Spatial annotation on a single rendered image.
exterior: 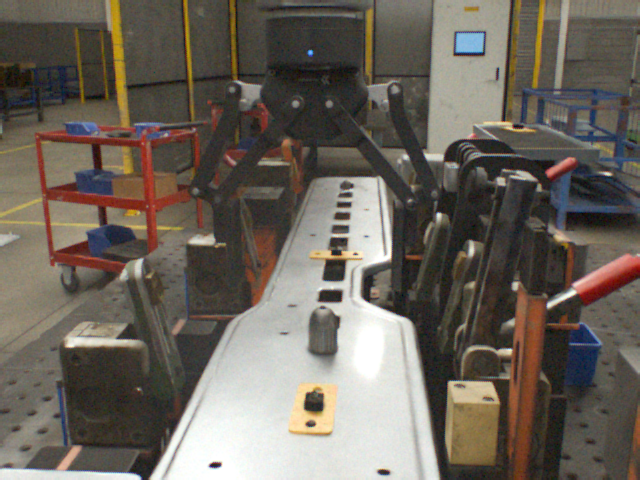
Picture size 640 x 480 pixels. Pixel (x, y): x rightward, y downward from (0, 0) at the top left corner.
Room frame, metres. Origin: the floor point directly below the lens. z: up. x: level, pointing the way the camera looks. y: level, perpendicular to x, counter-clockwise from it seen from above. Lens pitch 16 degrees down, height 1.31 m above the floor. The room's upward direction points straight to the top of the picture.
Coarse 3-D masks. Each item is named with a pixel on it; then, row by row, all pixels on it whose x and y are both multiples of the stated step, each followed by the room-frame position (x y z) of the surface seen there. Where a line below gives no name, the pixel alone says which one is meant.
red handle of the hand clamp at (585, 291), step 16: (624, 256) 0.51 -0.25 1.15; (592, 272) 0.51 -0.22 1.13; (608, 272) 0.50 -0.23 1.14; (624, 272) 0.50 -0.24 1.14; (576, 288) 0.50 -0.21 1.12; (592, 288) 0.50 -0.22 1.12; (608, 288) 0.50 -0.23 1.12; (560, 304) 0.50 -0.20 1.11; (576, 304) 0.50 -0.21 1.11; (512, 320) 0.52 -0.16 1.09; (512, 336) 0.51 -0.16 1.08
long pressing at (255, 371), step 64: (320, 192) 1.49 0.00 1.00; (384, 192) 1.47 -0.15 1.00; (384, 256) 0.99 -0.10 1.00; (256, 320) 0.73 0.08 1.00; (384, 320) 0.73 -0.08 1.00; (256, 384) 0.57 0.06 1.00; (384, 384) 0.57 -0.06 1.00; (192, 448) 0.46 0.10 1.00; (256, 448) 0.46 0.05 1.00; (320, 448) 0.46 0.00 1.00; (384, 448) 0.46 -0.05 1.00
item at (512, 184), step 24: (480, 168) 0.51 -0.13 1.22; (480, 192) 0.50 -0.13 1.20; (504, 192) 0.51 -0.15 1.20; (528, 192) 0.50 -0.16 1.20; (504, 216) 0.50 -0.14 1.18; (528, 216) 0.50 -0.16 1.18; (504, 240) 0.50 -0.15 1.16; (480, 264) 0.53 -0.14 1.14; (504, 264) 0.50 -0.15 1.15; (480, 288) 0.53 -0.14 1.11; (504, 288) 0.50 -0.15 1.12; (480, 312) 0.50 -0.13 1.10; (504, 312) 0.50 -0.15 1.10; (480, 336) 0.50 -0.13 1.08
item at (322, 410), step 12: (300, 384) 0.56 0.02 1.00; (312, 384) 0.56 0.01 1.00; (324, 384) 0.56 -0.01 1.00; (300, 396) 0.54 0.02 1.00; (324, 396) 0.53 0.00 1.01; (336, 396) 0.54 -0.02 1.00; (300, 408) 0.52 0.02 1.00; (312, 408) 0.52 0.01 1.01; (324, 408) 0.52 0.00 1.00; (300, 420) 0.50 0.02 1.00; (324, 420) 0.50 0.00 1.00; (300, 432) 0.48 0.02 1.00; (312, 432) 0.48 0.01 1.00; (324, 432) 0.48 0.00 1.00
